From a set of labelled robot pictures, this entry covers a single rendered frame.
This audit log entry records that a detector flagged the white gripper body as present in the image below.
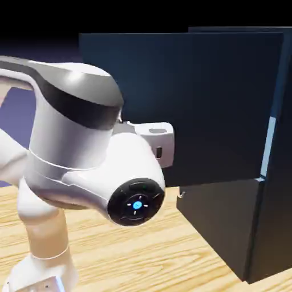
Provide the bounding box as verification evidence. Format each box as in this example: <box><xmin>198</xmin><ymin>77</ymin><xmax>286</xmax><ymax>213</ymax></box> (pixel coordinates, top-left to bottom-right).
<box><xmin>136</xmin><ymin>121</ymin><xmax>175</xmax><ymax>169</ymax></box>

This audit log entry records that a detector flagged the large dark blue cabinet door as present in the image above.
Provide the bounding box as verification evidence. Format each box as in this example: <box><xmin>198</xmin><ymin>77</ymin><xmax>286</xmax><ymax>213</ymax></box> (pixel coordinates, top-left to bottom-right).
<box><xmin>78</xmin><ymin>32</ymin><xmax>285</xmax><ymax>189</ymax></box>

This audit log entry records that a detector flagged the small dark blue cabinet door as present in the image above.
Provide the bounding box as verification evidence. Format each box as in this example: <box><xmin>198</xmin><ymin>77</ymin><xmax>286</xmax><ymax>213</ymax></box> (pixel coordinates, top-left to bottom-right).
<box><xmin>176</xmin><ymin>178</ymin><xmax>265</xmax><ymax>284</ymax></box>

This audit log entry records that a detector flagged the dark blue cabinet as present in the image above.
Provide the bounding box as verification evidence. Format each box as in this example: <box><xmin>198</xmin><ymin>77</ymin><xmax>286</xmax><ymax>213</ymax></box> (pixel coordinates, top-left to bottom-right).
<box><xmin>176</xmin><ymin>26</ymin><xmax>292</xmax><ymax>285</ymax></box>

